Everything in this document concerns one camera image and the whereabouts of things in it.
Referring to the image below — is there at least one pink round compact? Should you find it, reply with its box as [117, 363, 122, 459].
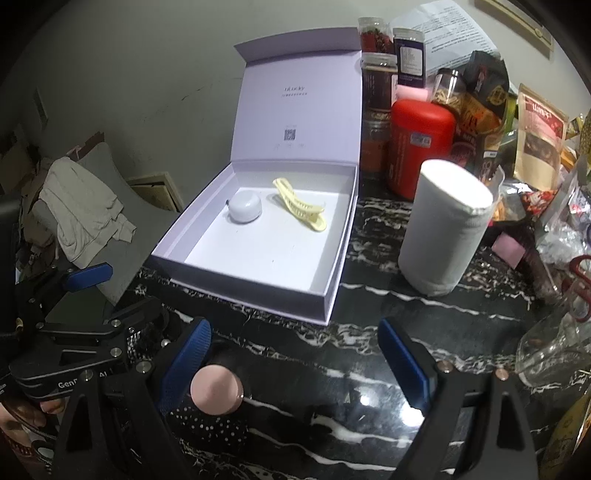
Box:
[189, 364, 243, 416]

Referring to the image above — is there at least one black polka dot scrunchie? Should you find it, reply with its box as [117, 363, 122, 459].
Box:
[165, 400, 352, 480]

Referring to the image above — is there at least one white round compact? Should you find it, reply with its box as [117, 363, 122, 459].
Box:
[226, 190, 263, 224]

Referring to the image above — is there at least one cream hair claw clip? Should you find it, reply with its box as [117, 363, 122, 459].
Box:
[273, 178, 327, 232]

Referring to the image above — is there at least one person's left hand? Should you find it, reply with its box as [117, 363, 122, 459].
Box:
[1, 399, 66, 447]

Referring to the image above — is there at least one white cloth on chair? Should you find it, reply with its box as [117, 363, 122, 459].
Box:
[39, 157, 136, 269]

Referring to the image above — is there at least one grey cushioned chair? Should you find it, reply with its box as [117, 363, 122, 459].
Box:
[33, 142, 178, 304]

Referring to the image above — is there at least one framed picture on floor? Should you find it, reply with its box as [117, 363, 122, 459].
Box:
[126, 172, 184, 213]

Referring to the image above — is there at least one lavender gift box with lid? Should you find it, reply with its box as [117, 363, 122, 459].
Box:
[151, 27, 362, 325]

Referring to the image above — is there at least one clear glass jar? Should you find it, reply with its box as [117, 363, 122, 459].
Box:
[515, 300, 590, 387]

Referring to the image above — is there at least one pink small box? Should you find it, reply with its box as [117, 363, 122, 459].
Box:
[492, 232, 526, 269]

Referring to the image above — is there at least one white paper roll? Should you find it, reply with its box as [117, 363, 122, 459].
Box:
[398, 159, 505, 297]

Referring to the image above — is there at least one red canister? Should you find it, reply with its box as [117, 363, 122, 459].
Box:
[386, 99, 456, 201]

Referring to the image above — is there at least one black snack bag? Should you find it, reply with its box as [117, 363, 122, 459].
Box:
[452, 50, 509, 181]

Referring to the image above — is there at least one brown kraft snack pouch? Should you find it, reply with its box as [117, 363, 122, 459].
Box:
[514, 84, 569, 191]

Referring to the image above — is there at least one glass noodle jar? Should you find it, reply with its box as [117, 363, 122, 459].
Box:
[431, 68, 467, 117]

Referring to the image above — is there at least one dark spice jar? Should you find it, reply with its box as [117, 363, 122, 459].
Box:
[360, 52, 398, 175]

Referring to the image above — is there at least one blue label jar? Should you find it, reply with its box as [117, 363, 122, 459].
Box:
[393, 27, 426, 88]

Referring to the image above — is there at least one printed paper sheet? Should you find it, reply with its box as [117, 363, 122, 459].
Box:
[390, 1, 501, 77]

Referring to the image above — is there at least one red berry jar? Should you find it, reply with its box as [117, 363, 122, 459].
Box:
[358, 17, 394, 54]

